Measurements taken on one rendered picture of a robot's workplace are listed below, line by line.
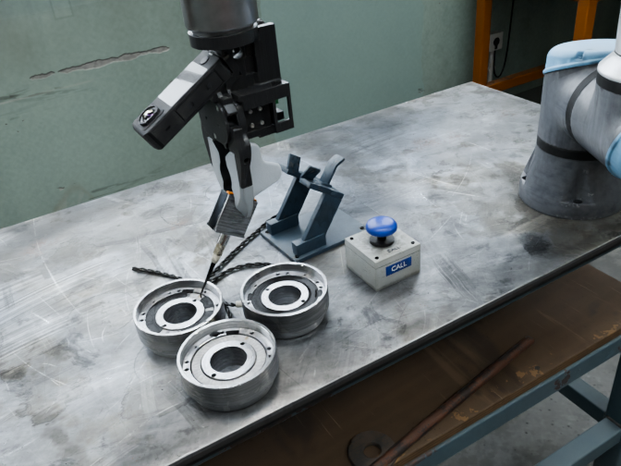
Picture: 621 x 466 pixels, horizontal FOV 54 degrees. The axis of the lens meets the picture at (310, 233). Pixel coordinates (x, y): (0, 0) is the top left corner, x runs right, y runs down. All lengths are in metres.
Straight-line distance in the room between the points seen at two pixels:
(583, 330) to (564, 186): 0.31
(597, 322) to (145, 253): 0.76
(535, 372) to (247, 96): 0.65
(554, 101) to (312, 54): 1.75
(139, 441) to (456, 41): 2.60
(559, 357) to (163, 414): 0.66
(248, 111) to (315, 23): 1.89
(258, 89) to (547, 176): 0.46
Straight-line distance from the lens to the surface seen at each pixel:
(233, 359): 0.69
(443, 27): 2.94
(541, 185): 0.94
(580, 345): 1.11
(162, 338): 0.70
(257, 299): 0.74
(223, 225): 0.71
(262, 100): 0.66
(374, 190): 1.00
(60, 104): 2.25
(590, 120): 0.81
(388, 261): 0.76
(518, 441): 1.67
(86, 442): 0.68
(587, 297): 1.21
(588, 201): 0.94
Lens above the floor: 1.28
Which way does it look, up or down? 32 degrees down
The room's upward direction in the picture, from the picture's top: 6 degrees counter-clockwise
